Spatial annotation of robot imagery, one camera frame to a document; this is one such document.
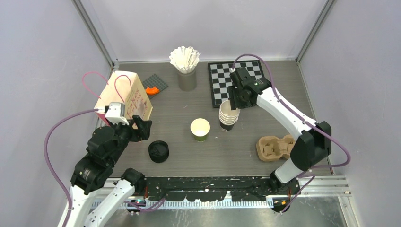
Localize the green paper cup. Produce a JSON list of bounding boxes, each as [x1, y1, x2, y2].
[[190, 118, 210, 142]]

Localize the white wrapped straws bundle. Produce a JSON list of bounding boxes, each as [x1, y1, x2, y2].
[[169, 46, 201, 74]]

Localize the grey lego baseplate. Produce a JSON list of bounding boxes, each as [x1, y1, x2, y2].
[[142, 74, 168, 99]]

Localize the brown pulp cup carrier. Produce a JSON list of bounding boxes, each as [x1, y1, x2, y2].
[[256, 135, 296, 162]]

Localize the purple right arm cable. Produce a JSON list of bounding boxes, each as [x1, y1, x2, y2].
[[232, 53, 351, 214]]

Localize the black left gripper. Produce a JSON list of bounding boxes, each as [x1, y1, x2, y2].
[[109, 113, 152, 163]]

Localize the stack of black lids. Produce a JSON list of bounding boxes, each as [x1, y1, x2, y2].
[[148, 140, 169, 163]]

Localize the paper gift bag pink handles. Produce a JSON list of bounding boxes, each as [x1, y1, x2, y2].
[[82, 70, 153, 121]]

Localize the black white chessboard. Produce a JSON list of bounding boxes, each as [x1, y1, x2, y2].
[[208, 60, 264, 108]]

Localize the aluminium frame rail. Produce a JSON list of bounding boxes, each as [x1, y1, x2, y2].
[[66, 175, 351, 210]]

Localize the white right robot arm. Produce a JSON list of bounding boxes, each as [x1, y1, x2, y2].
[[227, 67, 331, 194]]

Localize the orange plastic piece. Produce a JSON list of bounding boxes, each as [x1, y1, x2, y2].
[[145, 87, 160, 96]]

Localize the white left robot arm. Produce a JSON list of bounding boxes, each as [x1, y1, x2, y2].
[[58, 115, 152, 227]]

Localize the grey straw holder cup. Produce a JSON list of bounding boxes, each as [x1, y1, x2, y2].
[[177, 70, 197, 91]]

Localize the stack of paper cups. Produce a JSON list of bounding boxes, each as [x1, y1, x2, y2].
[[218, 100, 240, 131]]

